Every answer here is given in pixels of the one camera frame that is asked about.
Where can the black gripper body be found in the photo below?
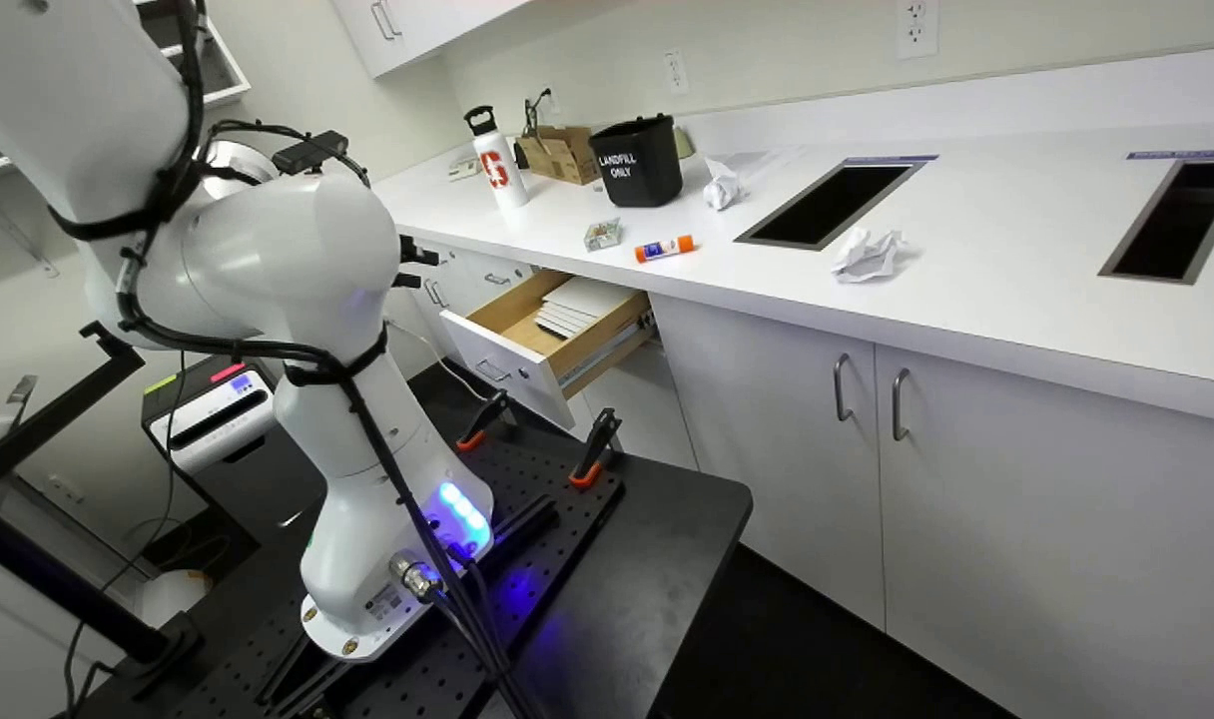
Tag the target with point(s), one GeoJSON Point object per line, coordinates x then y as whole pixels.
{"type": "Point", "coordinates": [416, 253]}

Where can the white drawer with wooden interior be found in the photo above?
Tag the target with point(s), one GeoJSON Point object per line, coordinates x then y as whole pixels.
{"type": "Point", "coordinates": [514, 373]}

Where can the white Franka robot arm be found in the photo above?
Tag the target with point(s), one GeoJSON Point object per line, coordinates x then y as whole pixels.
{"type": "Point", "coordinates": [273, 265]}

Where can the closed white drawer front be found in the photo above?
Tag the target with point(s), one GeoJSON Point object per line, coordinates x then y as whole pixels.
{"type": "Point", "coordinates": [481, 277]}

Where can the white water bottle red logo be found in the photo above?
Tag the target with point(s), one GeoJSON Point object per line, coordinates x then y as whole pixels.
{"type": "Point", "coordinates": [502, 164]}

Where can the white paper stack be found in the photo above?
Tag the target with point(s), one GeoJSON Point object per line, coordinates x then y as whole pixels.
{"type": "Point", "coordinates": [581, 310]}

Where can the brown cardboard box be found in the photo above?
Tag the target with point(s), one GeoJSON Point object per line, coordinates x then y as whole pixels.
{"type": "Point", "coordinates": [564, 156]}

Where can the black orange bar clamp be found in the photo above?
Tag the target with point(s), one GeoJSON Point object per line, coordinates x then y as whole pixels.
{"type": "Point", "coordinates": [484, 420]}
{"type": "Point", "coordinates": [594, 448]}

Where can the black landfill only bin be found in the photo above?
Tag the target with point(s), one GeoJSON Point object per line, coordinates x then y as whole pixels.
{"type": "Point", "coordinates": [635, 164]}

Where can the orange capped glue stick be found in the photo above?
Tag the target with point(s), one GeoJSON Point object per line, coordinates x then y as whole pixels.
{"type": "Point", "coordinates": [667, 250]}

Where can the white black label printer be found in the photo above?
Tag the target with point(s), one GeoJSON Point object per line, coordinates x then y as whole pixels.
{"type": "Point", "coordinates": [213, 417]}

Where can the narrow white cabinet panel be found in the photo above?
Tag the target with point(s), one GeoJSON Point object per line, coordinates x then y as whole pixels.
{"type": "Point", "coordinates": [653, 406]}

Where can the tall crumpled white paper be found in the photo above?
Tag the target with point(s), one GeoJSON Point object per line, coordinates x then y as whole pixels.
{"type": "Point", "coordinates": [722, 184]}

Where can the black perforated breadboard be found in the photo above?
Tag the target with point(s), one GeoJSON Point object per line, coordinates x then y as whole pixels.
{"type": "Point", "coordinates": [552, 562]}

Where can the black table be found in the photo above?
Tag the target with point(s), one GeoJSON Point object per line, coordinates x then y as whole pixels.
{"type": "Point", "coordinates": [671, 562]}

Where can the white cabinet door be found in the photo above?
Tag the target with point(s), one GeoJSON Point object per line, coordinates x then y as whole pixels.
{"type": "Point", "coordinates": [1072, 545]}
{"type": "Point", "coordinates": [770, 452]}

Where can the wide rectangular counter waste opening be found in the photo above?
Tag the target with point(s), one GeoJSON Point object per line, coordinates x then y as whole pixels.
{"type": "Point", "coordinates": [828, 207]}

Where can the flat crumpled white paper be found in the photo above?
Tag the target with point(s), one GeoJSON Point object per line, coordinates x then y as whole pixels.
{"type": "Point", "coordinates": [878, 258]}

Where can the black metal stand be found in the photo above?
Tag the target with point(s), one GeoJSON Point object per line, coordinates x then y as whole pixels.
{"type": "Point", "coordinates": [50, 563]}

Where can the narrow rectangular counter waste opening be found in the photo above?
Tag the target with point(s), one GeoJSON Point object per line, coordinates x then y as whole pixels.
{"type": "Point", "coordinates": [1179, 222]}

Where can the white upper wall cabinet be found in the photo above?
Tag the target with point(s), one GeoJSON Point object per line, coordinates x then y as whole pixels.
{"type": "Point", "coordinates": [428, 24]}

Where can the white wall outlet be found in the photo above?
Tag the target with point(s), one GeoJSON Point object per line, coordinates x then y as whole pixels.
{"type": "Point", "coordinates": [671, 75]}
{"type": "Point", "coordinates": [916, 24]}

